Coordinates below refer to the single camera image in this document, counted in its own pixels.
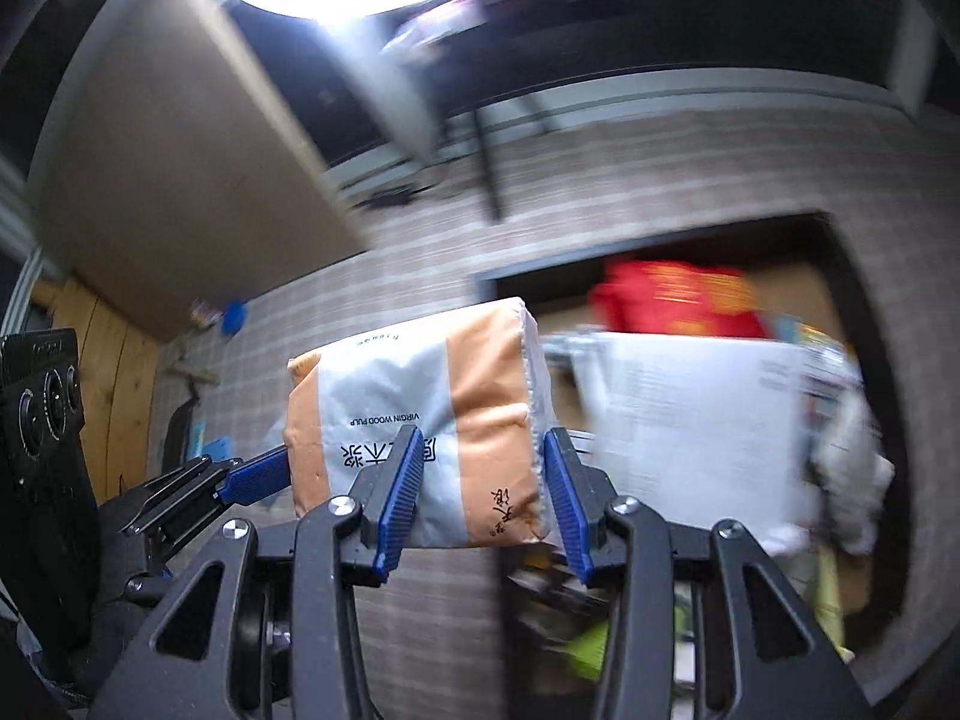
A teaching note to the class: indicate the red packet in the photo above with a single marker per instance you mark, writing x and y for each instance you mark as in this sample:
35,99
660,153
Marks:
675,296

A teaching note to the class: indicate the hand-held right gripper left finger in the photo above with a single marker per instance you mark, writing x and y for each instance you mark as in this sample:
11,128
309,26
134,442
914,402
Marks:
397,502

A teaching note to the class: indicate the black light stand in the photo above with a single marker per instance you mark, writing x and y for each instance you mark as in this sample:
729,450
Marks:
491,172

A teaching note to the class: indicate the black pouch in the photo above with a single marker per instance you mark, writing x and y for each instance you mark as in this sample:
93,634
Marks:
178,431

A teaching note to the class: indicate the large wooden board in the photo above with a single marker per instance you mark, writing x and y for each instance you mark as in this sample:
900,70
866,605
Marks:
187,165

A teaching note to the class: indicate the black power strip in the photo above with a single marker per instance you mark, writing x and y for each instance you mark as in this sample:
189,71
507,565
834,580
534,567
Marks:
386,196

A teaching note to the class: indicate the black storage box container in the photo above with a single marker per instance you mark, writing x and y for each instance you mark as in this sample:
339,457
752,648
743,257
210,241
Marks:
675,240

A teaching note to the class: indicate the green packet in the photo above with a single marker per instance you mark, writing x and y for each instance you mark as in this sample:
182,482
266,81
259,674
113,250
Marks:
589,649

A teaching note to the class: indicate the brown snack packet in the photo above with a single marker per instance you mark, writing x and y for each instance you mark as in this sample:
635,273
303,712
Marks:
204,313

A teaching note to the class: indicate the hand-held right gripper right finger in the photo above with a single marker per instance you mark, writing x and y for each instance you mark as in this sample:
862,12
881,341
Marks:
566,510

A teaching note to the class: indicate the orange and white tissue pack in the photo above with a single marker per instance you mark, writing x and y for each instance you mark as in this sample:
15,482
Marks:
450,405

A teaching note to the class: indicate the white cardboard box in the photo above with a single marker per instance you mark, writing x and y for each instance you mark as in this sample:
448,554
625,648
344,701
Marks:
697,427

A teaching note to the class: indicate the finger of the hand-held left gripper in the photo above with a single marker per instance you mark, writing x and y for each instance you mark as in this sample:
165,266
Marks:
255,476

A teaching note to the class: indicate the pine wood panel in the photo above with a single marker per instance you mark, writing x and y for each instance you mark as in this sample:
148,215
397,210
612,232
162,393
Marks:
105,375

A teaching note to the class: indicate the blue round lid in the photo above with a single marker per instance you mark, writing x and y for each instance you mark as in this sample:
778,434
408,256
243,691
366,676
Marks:
235,319

